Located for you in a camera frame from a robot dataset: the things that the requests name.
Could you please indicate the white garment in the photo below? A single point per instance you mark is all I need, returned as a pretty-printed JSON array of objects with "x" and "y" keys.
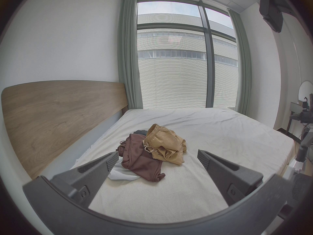
[{"x": 121, "y": 174}]

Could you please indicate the bed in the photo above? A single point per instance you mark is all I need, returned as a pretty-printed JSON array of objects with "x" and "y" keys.
[{"x": 183, "y": 123}]

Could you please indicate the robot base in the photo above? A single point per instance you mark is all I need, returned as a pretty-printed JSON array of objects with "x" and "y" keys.
[{"x": 297, "y": 166}]

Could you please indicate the tan shorts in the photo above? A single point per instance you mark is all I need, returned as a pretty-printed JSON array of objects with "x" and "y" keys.
[{"x": 166, "y": 143}]

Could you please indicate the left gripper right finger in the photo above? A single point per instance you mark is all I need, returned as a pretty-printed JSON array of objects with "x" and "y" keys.
[{"x": 227, "y": 177}]

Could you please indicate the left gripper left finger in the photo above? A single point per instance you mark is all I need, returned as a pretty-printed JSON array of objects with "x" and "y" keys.
[{"x": 85, "y": 177}]

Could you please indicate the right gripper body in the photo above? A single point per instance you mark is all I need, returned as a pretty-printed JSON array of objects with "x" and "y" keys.
[{"x": 307, "y": 117}]

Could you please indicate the grey-green curtain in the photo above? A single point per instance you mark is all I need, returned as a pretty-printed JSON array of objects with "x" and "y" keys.
[
  {"x": 243, "y": 70},
  {"x": 128, "y": 57}
]

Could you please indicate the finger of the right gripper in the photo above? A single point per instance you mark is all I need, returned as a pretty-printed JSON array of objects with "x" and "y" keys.
[{"x": 298, "y": 117}]

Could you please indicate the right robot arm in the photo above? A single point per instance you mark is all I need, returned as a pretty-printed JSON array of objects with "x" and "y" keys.
[{"x": 305, "y": 143}]

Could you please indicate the grey side table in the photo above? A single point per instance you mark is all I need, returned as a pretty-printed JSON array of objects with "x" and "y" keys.
[{"x": 294, "y": 106}]

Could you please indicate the round wall mirror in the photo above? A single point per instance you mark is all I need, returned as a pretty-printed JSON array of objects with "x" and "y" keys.
[{"x": 307, "y": 92}]

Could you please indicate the brown garment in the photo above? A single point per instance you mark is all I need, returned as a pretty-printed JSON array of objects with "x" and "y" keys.
[{"x": 139, "y": 160}]

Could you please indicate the black garment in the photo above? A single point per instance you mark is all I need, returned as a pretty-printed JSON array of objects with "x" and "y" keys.
[{"x": 140, "y": 132}]

